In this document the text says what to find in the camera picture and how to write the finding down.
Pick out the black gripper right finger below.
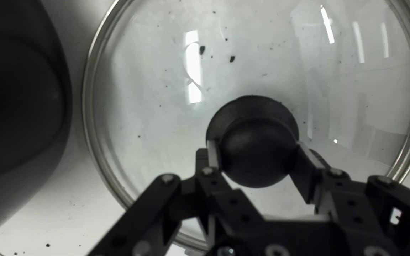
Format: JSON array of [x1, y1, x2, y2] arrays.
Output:
[[288, 142, 410, 256]]

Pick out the glass pot lid black knob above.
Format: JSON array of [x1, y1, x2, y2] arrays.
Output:
[[81, 0, 410, 253]]

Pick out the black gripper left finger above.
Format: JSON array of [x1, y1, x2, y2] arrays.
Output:
[[88, 139, 263, 256]]

